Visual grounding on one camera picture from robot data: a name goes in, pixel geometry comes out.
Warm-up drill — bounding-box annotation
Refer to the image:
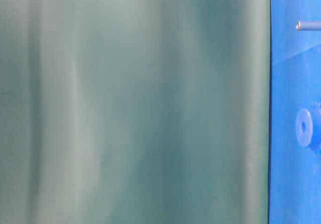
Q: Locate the grey metal shaft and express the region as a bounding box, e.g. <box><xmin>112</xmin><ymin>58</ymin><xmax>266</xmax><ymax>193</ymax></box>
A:
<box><xmin>296</xmin><ymin>21</ymin><xmax>321</xmax><ymax>31</ymax></box>

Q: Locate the small blue gear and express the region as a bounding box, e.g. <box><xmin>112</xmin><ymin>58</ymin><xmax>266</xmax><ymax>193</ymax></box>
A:
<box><xmin>295</xmin><ymin>102</ymin><xmax>320</xmax><ymax>153</ymax></box>

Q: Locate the grey-green blurred panel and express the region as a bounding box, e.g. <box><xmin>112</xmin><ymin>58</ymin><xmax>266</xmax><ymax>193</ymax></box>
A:
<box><xmin>1</xmin><ymin>0</ymin><xmax>270</xmax><ymax>223</ymax></box>

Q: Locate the blue mat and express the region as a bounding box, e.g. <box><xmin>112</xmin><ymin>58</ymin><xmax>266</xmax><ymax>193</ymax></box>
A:
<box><xmin>269</xmin><ymin>0</ymin><xmax>320</xmax><ymax>223</ymax></box>

